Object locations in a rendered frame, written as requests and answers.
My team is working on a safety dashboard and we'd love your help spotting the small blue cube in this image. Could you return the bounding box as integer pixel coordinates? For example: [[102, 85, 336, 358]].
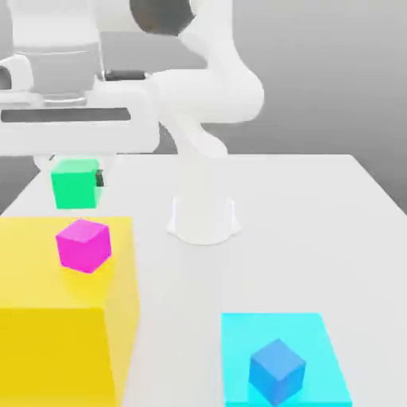
[[248, 338, 307, 407]]

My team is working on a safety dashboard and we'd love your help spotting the large yellow box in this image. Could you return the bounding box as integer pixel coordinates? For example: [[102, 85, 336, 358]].
[[0, 215, 141, 407]]

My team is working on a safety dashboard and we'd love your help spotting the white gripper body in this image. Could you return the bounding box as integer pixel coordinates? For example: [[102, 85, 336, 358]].
[[0, 79, 161, 157]]

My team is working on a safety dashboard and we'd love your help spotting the small magenta cube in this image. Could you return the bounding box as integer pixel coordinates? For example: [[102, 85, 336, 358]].
[[55, 218, 113, 275]]

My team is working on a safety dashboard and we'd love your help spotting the small green cube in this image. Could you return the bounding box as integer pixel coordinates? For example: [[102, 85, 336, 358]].
[[50, 158, 105, 211]]

